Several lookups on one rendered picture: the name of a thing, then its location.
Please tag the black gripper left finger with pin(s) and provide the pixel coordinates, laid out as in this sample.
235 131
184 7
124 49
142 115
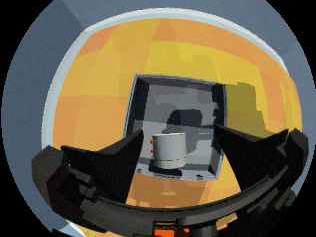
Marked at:
114 166

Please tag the grey cylinder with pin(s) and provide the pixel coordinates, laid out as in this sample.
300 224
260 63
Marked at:
169 150

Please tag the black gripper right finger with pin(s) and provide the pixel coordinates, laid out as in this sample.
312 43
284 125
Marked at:
246 153

